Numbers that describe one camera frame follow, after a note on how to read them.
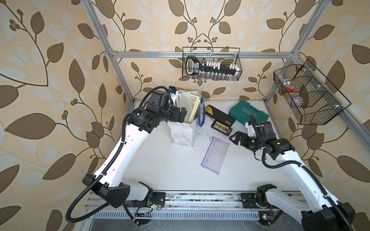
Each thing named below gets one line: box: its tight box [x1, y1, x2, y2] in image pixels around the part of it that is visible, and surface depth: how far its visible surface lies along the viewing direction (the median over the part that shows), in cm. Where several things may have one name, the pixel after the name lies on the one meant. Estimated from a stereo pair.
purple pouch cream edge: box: [200, 136, 230, 176], surface depth 91 cm
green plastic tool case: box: [228, 100, 269, 129], surface depth 110 cm
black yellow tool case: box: [204, 104, 237, 134], surface depth 107 cm
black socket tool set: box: [185, 56, 240, 78], surface depth 85 cm
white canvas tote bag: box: [167, 88, 206, 147], surface depth 91 cm
